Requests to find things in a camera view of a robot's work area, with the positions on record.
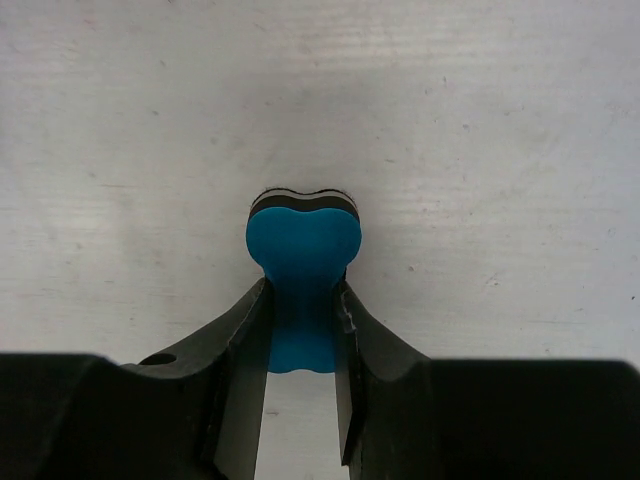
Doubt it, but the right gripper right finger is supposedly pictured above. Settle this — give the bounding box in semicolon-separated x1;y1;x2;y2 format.
333;280;433;479

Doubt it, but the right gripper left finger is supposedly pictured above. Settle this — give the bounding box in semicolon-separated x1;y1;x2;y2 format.
123;278;274;479

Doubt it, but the blue whiteboard eraser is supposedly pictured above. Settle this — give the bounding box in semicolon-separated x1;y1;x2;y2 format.
245;187;362;374

